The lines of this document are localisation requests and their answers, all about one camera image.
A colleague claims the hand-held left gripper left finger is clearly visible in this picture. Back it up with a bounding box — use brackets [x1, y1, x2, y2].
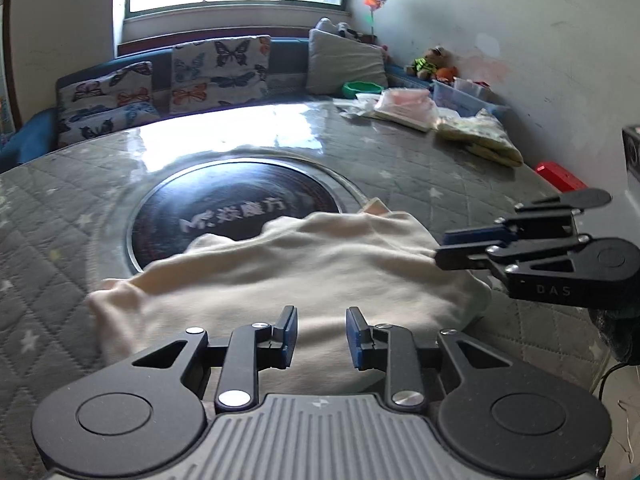
[131, 305, 299, 415]

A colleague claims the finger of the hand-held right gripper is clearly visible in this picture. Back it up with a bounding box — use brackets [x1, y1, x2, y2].
[434, 234, 591, 276]
[442, 188, 612, 248]

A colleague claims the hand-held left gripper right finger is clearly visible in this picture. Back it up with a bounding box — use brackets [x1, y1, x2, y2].
[345, 306, 511, 415]

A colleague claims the cream shirt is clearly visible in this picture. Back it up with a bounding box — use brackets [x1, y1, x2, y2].
[85, 199, 493, 401]

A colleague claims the red box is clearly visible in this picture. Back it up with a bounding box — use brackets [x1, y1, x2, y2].
[535, 161, 588, 193]

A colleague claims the yellow floral folded cloth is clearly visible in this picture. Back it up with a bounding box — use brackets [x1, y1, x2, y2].
[436, 108, 525, 167]

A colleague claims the clear plastic storage box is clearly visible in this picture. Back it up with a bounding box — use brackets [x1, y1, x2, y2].
[432, 78, 508, 121]

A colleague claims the pink and white plastic bag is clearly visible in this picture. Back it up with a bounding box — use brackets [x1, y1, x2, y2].
[372, 87, 441, 132]

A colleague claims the round black hotplate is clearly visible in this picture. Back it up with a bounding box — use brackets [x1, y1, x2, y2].
[127, 160, 346, 276]

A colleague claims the crumpled clear plastic bag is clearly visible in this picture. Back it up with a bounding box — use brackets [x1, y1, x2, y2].
[334, 92, 383, 120]

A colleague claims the brown teddy bear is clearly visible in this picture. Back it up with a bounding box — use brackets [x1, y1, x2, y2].
[404, 46, 453, 81]

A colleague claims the green bowl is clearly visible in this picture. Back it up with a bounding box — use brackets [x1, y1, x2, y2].
[342, 80, 385, 98]

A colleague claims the grey pillow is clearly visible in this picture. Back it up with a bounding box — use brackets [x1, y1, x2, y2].
[305, 28, 390, 97]

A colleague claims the black and white plush toy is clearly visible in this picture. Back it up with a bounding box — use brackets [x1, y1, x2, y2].
[315, 16, 371, 43]

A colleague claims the large butterfly print cushion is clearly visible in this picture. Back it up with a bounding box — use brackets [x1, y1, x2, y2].
[170, 35, 272, 116]

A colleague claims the blue sofa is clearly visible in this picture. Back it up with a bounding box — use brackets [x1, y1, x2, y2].
[0, 35, 406, 166]

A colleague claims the black cable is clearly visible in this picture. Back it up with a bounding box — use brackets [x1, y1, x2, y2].
[592, 362, 633, 401]

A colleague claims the wooden door frame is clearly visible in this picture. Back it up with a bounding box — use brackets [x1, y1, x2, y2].
[0, 0, 23, 133]

